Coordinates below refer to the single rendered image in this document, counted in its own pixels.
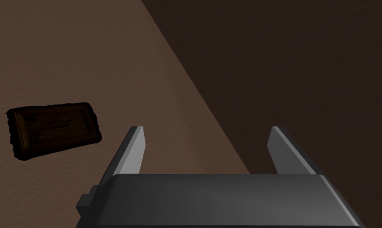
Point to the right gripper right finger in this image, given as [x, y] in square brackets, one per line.
[287, 156]

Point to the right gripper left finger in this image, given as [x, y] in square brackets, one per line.
[131, 155]

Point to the dark brown framed wall picture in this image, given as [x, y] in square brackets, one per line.
[53, 129]

